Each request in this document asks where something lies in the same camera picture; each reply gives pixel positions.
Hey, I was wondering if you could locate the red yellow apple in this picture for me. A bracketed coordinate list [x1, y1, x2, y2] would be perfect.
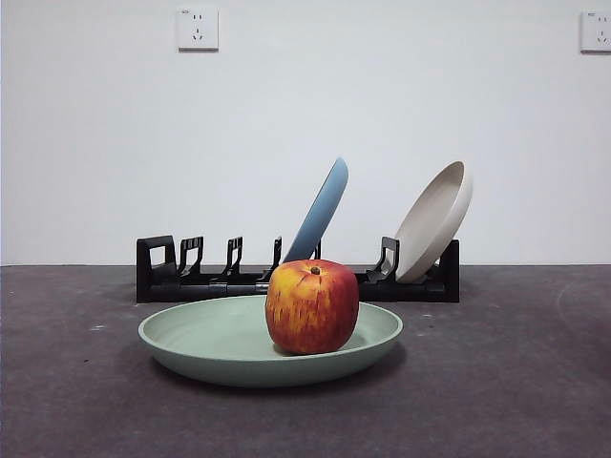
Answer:
[264, 259, 360, 356]

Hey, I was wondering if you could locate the green round plate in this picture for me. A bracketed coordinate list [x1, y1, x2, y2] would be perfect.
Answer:
[137, 294, 405, 388]

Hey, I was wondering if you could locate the beige round plate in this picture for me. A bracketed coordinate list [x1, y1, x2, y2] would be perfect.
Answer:
[393, 160, 474, 283]

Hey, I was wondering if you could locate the blue round plate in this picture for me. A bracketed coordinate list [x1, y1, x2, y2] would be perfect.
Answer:
[281, 156, 350, 264]

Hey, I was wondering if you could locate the black plate rack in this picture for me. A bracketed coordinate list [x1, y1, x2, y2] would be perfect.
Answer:
[136, 235, 461, 303]

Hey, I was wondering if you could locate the white wall socket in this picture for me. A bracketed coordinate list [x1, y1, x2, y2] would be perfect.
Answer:
[579, 11, 611, 53]
[177, 8, 221, 52]

